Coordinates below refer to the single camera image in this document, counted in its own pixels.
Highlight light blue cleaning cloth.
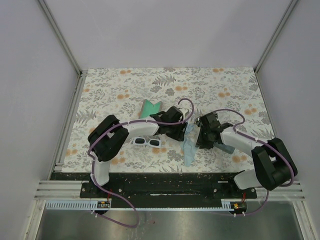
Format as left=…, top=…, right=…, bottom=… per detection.
left=180, top=123, right=198, bottom=167

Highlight white framed sunglasses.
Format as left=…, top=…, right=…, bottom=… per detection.
left=132, top=137, right=162, bottom=149

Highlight beige glasses case green lining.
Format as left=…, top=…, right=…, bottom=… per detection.
left=139, top=99, right=163, bottom=119

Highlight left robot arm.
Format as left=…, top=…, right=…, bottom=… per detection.
left=87, top=106, right=189, bottom=198

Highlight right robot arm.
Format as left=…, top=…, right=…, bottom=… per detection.
left=195, top=112, right=298, bottom=198

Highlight grey-blue glasses case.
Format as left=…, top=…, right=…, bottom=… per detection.
left=215, top=143, right=235, bottom=155

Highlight floral patterned table mat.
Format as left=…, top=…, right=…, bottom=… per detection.
left=62, top=67, right=274, bottom=173

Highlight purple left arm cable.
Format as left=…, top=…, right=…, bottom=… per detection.
left=88, top=98, right=196, bottom=228

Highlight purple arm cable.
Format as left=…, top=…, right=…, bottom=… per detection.
left=206, top=108, right=298, bottom=217
left=88, top=98, right=196, bottom=228

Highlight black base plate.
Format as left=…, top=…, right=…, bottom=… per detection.
left=50, top=172, right=257, bottom=206

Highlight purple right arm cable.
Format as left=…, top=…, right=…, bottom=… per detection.
left=206, top=108, right=298, bottom=217

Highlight white slotted cable duct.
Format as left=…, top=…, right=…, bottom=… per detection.
left=45, top=199, right=247, bottom=211

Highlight left aluminium frame post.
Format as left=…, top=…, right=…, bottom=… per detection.
left=36, top=0, right=83, bottom=76

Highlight aluminium frame post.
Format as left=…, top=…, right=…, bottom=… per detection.
left=253, top=0, right=300, bottom=75
left=36, top=0, right=83, bottom=76

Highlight aluminium rail profile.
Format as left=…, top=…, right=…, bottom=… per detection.
left=34, top=180, right=82, bottom=200

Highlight right aluminium frame post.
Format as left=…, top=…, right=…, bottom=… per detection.
left=253, top=0, right=300, bottom=75

